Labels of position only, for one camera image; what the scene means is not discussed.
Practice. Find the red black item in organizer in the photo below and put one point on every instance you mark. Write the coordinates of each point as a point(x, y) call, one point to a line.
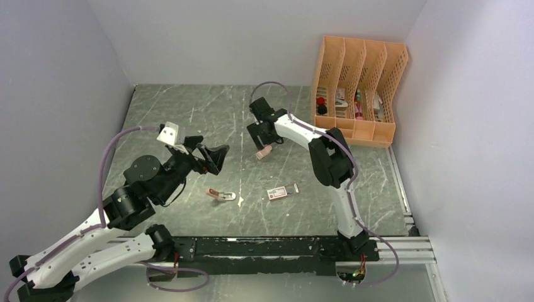
point(321, 106)

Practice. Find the pink stapler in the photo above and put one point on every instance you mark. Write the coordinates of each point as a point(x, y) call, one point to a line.
point(264, 152)
point(220, 195)

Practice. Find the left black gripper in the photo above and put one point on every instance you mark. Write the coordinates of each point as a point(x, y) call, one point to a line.
point(214, 155)

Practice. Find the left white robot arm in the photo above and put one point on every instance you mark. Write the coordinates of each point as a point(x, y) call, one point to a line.
point(57, 272)

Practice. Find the orange file organizer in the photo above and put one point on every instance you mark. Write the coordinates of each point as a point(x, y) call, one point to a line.
point(354, 86)

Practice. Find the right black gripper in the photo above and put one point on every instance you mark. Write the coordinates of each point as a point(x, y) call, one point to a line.
point(255, 129)

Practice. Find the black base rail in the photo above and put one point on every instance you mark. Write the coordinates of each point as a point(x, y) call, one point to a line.
point(266, 255)

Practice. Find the pink items in organizer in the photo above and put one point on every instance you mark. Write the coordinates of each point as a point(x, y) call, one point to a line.
point(341, 105)

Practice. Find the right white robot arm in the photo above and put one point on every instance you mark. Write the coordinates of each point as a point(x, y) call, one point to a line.
point(332, 162)

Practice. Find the red white staple box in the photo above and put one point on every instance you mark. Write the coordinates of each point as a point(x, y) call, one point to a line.
point(282, 192)

